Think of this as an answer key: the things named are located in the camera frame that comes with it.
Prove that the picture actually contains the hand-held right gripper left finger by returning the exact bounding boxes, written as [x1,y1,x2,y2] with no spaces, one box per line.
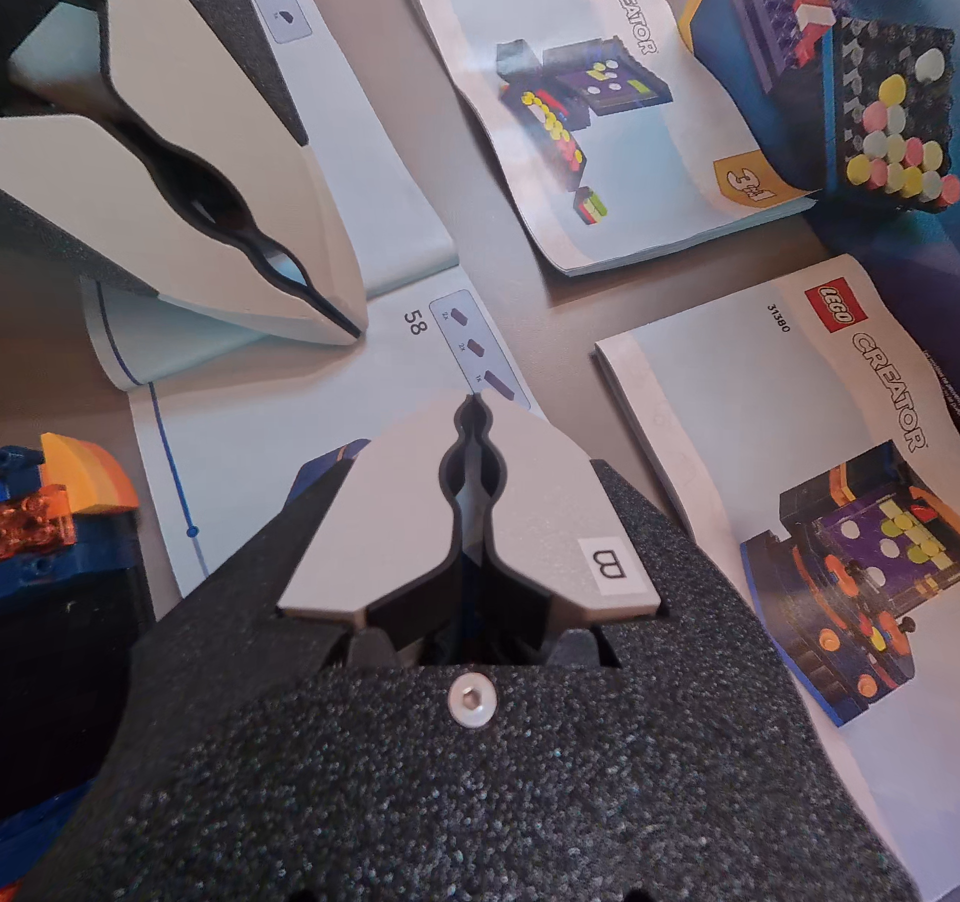
[275,390,472,629]

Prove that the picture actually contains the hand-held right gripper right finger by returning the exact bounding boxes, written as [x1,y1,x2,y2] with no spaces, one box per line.
[472,389,664,627]

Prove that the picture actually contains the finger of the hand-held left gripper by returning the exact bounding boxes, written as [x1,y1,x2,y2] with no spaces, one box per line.
[6,0,370,335]
[0,113,363,347]

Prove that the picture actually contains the instruction booklet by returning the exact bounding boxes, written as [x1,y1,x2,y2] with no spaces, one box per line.
[78,0,554,601]

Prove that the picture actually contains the blue orange toy brick model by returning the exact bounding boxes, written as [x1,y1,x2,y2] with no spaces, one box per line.
[0,431,157,869]

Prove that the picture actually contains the booklet with arcade machine cover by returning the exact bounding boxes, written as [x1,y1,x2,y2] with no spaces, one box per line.
[592,253,960,902]

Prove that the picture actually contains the booklet with toy computer cover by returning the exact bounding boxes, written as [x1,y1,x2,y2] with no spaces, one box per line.
[396,0,820,279]

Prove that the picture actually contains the toy brick set box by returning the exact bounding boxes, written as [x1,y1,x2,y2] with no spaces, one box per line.
[677,0,960,434]

